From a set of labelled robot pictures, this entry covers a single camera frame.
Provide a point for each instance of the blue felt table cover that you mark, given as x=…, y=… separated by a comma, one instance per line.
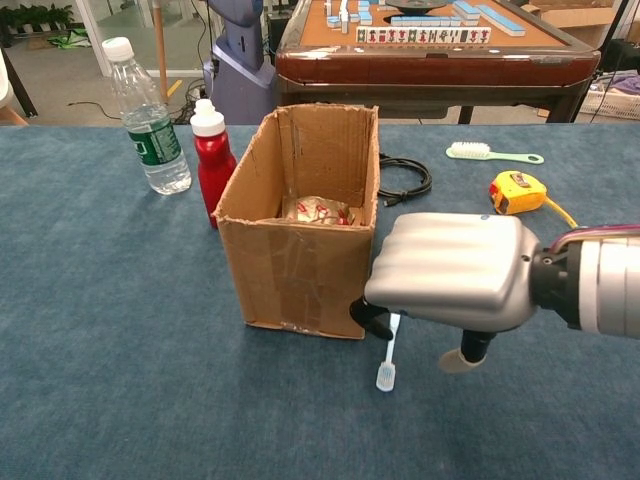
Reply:
x=125, y=350

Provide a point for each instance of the light blue toothbrush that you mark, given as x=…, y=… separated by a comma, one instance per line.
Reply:
x=386, y=377

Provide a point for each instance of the brown mahjong table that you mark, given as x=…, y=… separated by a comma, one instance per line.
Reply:
x=400, y=65

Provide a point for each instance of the clear water bottle green label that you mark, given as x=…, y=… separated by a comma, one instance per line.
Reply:
x=155, y=150

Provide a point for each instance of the yellow tape measure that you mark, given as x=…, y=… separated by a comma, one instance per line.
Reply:
x=520, y=192

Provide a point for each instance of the white plastic basket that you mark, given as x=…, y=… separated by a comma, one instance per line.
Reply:
x=610, y=107

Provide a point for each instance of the black tripod stand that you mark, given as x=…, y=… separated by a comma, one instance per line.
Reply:
x=614, y=32

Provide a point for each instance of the blue-backed mahjong tile cluster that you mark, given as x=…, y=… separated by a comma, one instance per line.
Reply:
x=345, y=15

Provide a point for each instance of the purple cloth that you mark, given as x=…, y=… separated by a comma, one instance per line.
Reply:
x=627, y=85

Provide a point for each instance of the background cardboard box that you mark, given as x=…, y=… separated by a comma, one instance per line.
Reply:
x=580, y=20

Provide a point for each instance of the open cardboard box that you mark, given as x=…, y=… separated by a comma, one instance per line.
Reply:
x=300, y=270

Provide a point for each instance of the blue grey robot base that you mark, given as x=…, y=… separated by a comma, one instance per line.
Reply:
x=240, y=75

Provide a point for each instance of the wooden pole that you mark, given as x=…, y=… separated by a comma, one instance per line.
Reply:
x=160, y=50

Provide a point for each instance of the long blue-backed mahjong tile row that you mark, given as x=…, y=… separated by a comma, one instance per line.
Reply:
x=500, y=20

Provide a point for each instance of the green fabric item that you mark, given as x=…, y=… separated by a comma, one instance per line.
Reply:
x=72, y=39

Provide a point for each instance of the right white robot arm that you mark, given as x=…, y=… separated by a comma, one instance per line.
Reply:
x=605, y=285

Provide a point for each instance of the red bottle white cap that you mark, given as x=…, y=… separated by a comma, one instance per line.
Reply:
x=215, y=175

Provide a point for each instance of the face-up mahjong tile row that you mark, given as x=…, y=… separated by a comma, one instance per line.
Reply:
x=400, y=35

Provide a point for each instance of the potted green plants row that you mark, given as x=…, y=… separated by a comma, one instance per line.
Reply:
x=35, y=17

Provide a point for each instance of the tan snack bag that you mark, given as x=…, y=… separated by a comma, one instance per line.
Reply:
x=315, y=210

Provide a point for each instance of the mint green brush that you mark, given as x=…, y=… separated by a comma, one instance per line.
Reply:
x=467, y=150

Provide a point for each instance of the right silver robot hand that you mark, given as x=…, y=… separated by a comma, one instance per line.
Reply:
x=450, y=270

